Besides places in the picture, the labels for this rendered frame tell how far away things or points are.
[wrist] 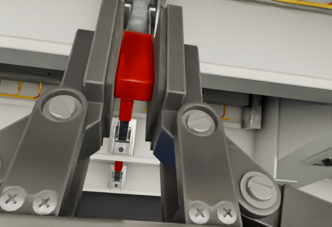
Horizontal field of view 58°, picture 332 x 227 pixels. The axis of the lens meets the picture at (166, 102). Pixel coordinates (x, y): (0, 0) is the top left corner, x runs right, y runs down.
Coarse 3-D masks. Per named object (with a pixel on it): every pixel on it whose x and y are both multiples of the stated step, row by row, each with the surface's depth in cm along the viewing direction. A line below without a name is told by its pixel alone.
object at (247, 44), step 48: (0, 0) 16; (48, 0) 16; (96, 0) 16; (192, 0) 17; (240, 0) 18; (0, 48) 16; (48, 48) 16; (240, 48) 17; (288, 48) 18; (288, 96) 22
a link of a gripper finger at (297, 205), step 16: (288, 192) 8; (304, 192) 8; (288, 208) 7; (304, 208) 7; (320, 208) 8; (256, 224) 7; (272, 224) 7; (288, 224) 7; (304, 224) 7; (320, 224) 7
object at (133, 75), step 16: (144, 0) 14; (128, 16) 14; (144, 16) 14; (128, 32) 12; (144, 32) 12; (128, 48) 10; (144, 48) 11; (128, 64) 10; (144, 64) 10; (128, 80) 9; (144, 80) 9; (128, 96) 9; (144, 96) 9
